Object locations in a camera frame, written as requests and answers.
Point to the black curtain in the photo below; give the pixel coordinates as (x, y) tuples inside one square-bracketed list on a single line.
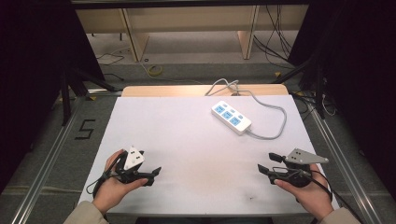
[(361, 77), (34, 68)]

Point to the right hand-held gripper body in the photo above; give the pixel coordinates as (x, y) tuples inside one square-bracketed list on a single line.
[(303, 158)]

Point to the person's right hand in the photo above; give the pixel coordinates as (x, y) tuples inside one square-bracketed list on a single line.
[(314, 196)]

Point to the person's left hand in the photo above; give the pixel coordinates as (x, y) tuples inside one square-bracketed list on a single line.
[(109, 191)]

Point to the white table cover sheet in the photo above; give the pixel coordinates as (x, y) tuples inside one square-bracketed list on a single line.
[(186, 149)]

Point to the black metal stand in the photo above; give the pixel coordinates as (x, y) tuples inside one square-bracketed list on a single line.
[(77, 84), (311, 74)]

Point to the aluminium floor rail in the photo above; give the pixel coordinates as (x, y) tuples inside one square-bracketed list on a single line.
[(46, 161), (345, 165)]

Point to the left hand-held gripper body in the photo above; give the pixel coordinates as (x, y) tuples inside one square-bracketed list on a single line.
[(134, 158)]

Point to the white power strip blue sockets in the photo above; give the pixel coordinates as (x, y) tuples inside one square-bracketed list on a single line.
[(231, 117)]

